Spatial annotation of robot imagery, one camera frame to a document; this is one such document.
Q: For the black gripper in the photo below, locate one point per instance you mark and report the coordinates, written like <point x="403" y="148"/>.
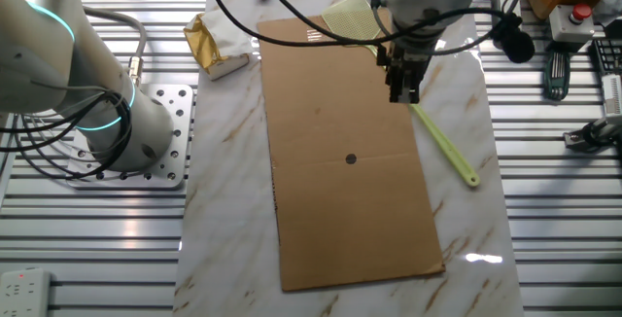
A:
<point x="405" y="57"/>

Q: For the yellow-green plastic flyswatter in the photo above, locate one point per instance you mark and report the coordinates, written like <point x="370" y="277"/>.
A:
<point x="351" y="20"/>

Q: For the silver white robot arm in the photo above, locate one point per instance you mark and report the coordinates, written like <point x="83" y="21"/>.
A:
<point x="39" y="64"/>

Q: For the black foam microphone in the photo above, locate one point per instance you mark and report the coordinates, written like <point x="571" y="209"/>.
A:
<point x="517" y="45"/>

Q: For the brown cardboard sheet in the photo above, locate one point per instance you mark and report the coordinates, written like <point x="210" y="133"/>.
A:
<point x="340" y="210"/>

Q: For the green hex key set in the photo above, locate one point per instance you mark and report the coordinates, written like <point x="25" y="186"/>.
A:
<point x="557" y="76"/>

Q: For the grey box red stop button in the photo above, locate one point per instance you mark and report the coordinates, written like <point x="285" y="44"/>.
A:
<point x="566" y="27"/>

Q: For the gold wrapped tissue pack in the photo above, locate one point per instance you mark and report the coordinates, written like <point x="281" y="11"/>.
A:
<point x="214" y="40"/>

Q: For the black keyboard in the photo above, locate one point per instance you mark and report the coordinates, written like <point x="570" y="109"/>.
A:
<point x="610" y="57"/>

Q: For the silver ribbed adapter box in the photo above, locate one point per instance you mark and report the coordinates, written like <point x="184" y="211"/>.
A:
<point x="613" y="95"/>

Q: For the aluminium robot mounting plate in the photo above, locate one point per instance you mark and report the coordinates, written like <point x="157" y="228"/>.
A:
<point x="187" y="122"/>

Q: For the white power strip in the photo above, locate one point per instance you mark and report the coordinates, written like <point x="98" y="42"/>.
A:
<point x="24" y="292"/>

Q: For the grey camera on clamp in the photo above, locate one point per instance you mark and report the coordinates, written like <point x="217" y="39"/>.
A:
<point x="597" y="132"/>

